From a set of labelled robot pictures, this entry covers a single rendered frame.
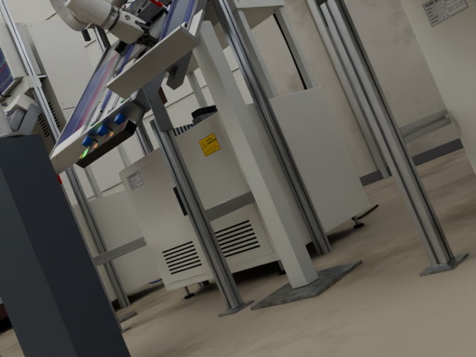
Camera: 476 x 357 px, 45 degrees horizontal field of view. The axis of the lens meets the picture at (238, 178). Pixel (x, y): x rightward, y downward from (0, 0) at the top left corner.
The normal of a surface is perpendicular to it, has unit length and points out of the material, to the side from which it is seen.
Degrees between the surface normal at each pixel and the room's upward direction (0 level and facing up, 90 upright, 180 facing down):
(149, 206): 90
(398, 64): 90
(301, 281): 90
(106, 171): 90
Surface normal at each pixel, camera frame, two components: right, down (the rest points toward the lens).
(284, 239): -0.63, 0.24
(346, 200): 0.65, -0.29
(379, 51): -0.40, 0.14
